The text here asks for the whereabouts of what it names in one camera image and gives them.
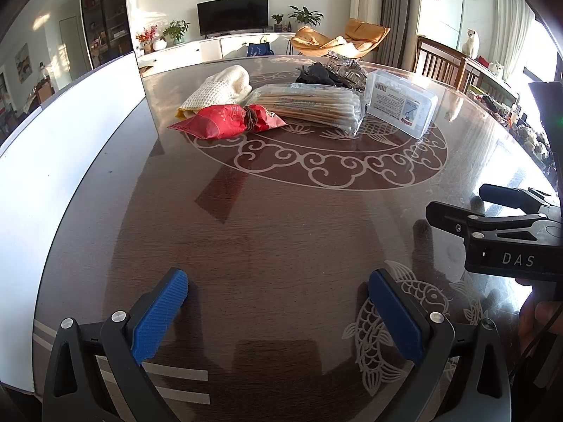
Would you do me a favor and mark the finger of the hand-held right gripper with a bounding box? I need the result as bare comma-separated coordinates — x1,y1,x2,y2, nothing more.
425,201,550,240
479,183,561,212

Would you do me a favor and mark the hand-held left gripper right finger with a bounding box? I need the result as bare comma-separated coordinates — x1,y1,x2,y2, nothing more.
367,268,513,422

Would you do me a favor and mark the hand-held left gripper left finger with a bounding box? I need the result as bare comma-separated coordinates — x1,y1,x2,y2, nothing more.
42,267,190,422

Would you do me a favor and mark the clear plastic box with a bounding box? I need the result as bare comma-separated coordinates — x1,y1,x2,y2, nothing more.
363,69,439,139

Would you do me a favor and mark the large white container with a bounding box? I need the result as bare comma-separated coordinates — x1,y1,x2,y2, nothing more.
0,50,152,394

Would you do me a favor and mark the cotton swab pack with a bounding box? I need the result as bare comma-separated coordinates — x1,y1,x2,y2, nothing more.
244,83,369,138

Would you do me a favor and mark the red snack packet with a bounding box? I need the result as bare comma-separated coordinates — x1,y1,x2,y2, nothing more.
167,103,287,141

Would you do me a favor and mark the cream knit cloth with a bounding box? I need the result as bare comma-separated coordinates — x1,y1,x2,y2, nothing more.
177,64,253,120

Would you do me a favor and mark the pile of assorted small items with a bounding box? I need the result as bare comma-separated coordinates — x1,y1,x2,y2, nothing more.
466,83,555,172

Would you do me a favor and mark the person's right hand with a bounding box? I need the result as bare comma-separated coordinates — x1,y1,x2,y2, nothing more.
514,278,563,352

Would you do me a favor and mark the wooden sideboard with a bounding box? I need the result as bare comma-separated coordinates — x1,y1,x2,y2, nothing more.
464,55,524,106

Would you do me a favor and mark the sitting white cat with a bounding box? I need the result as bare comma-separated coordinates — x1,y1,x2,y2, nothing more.
461,28,481,59

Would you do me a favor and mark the white sheer curtain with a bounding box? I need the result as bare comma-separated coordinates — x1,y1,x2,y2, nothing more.
495,0,535,93

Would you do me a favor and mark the silver rhinestone bow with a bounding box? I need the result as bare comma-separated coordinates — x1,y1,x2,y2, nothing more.
326,51,370,83

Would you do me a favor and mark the orange lounge chair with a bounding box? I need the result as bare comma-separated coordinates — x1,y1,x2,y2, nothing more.
339,18,391,59
289,26,348,57

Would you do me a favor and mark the grey curtain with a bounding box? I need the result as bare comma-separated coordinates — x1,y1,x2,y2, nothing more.
379,0,418,69

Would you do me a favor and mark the large leafy potted plant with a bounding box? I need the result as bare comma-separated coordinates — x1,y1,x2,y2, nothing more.
288,6,324,27

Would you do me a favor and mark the wooden dining chair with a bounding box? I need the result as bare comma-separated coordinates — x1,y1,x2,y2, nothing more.
34,75,57,104

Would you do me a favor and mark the blue bag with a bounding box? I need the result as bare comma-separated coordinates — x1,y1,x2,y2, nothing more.
247,41,276,58

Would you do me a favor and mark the white TV cabinet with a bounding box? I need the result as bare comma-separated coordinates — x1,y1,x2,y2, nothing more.
138,32,300,69

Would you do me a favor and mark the red flower arrangement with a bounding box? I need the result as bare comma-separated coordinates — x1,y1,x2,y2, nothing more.
135,25,158,53

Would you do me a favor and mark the white door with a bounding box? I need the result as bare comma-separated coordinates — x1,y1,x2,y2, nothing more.
58,17,82,82

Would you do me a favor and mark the bushy potted plant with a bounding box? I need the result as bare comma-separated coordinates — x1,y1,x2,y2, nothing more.
163,20,191,45

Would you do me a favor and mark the black television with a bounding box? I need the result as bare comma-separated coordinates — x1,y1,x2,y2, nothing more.
196,0,270,38

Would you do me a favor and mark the dark glass display cabinet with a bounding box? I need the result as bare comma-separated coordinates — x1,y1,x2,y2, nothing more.
79,0,135,69

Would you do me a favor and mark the wall painting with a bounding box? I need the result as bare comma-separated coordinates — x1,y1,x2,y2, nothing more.
14,43,32,73

